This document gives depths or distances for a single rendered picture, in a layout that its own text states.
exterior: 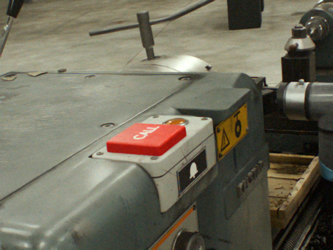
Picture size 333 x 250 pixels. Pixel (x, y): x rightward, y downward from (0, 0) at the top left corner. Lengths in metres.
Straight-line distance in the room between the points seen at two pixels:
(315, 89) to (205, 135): 0.59
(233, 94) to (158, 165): 0.22
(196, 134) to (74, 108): 0.20
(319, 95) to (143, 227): 0.72
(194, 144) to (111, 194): 0.14
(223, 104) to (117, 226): 0.26
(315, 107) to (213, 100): 0.50
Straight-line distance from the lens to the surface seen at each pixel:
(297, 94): 1.23
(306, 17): 2.18
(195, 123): 0.66
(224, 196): 0.79
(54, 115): 0.76
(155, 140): 0.59
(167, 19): 1.10
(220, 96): 0.76
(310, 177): 1.43
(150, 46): 1.11
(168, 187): 0.59
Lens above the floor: 1.46
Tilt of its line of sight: 18 degrees down
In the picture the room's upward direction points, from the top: 6 degrees counter-clockwise
